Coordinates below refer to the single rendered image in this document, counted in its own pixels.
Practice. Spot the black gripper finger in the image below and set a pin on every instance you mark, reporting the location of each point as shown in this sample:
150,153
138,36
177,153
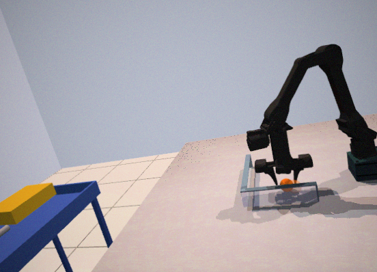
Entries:
296,172
272,175

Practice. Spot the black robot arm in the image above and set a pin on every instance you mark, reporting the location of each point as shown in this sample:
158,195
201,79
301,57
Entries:
330,60

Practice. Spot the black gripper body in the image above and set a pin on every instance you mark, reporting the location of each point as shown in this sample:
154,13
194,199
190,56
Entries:
303,160

